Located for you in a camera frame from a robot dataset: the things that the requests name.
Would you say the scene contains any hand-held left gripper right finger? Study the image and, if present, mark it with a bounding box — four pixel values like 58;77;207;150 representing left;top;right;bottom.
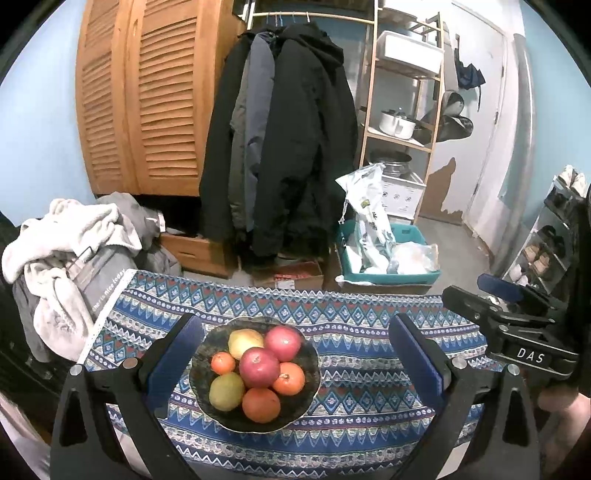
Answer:
388;315;539;480

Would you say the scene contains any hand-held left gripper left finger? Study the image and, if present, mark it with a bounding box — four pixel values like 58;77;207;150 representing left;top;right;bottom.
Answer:
50;314;205;480

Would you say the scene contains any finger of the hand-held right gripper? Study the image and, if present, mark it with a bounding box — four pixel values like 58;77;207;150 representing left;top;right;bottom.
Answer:
477;274;555;315
442;285;505;334

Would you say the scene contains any small orange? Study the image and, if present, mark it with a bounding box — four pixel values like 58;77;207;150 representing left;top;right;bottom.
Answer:
211;352;236;376

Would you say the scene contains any green-yellow pear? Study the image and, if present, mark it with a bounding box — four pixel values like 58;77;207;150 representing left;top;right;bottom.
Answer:
209;372;246;411

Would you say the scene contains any yellow apple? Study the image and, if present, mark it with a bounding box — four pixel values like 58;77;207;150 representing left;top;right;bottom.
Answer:
228;329;265;361

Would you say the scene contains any red apple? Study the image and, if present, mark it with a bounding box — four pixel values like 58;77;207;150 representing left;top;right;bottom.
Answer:
263;326;303;363
239;347;281;388

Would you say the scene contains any large orange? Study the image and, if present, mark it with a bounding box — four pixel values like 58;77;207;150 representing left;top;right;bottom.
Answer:
242;388;281;424

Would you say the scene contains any dark glass plate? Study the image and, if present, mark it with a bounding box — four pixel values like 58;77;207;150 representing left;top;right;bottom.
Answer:
189;316;321;433

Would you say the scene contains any medium orange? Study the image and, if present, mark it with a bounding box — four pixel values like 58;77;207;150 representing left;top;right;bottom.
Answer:
271;362;306;396

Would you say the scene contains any person's right hand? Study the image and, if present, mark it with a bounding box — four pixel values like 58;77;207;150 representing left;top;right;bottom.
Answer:
539;387;591;444

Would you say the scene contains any shoe rack with shoes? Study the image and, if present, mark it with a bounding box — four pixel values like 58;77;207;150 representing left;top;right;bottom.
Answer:
508;166;589;287

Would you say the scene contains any teal plastic basket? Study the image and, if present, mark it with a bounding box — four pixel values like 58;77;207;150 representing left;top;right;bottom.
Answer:
336;219;441;285

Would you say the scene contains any clear plastic bag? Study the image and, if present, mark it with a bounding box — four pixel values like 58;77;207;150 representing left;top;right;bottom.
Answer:
388;241;439;275

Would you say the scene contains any blue patterned tablecloth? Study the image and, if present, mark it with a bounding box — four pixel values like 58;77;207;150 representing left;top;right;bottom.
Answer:
76;269;522;480

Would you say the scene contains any grey printed garment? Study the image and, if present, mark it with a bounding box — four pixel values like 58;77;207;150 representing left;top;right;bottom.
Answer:
69;247;127;324

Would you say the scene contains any white patterned storage bin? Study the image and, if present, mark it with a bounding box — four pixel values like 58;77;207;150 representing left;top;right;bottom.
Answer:
379;172;426;217

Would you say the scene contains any white printed bag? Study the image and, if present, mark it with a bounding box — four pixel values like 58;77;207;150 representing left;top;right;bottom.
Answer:
335;162;397;273

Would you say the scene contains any white door peeling paint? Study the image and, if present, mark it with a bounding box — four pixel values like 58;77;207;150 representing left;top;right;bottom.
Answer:
422;0;509;227

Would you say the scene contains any cardboard box red print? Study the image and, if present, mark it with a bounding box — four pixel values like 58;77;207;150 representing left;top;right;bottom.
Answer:
252;261;324;291

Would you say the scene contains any metal steamer pot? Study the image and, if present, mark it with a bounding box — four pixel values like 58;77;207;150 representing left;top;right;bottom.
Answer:
369;151;413;178

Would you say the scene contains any black frying pan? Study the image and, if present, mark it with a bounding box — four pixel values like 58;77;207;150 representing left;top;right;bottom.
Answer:
416;115;475;143
431;91;467;121

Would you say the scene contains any light grey hoodie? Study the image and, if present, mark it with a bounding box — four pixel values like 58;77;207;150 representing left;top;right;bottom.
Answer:
95;192;162;252

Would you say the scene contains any pile of clothes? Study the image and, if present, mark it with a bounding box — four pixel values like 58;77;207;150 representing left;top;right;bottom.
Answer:
1;198;144;363

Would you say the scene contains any steel cooking pot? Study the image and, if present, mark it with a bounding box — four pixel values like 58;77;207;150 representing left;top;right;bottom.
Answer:
379;108;419;139

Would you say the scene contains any black jacket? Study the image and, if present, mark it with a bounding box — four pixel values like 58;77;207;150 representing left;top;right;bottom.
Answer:
198;34;252;243

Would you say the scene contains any dark folded umbrella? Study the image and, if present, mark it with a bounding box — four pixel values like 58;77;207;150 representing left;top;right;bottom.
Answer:
454;46;486;90

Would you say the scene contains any wooden shelf rack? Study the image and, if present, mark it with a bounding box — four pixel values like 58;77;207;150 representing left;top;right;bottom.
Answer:
358;0;451;227

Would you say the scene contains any black hooded coat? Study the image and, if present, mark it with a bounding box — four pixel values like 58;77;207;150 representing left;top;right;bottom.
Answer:
252;22;358;259

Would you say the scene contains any white storage box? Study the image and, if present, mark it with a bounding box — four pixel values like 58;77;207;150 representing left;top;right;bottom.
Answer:
376;30;445;77

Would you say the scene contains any wooden louvered wardrobe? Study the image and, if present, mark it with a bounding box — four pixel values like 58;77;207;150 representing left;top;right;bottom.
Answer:
75;0;247;199

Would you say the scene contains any wooden clothes rail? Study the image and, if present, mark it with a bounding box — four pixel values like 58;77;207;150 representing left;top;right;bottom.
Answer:
249;10;377;24

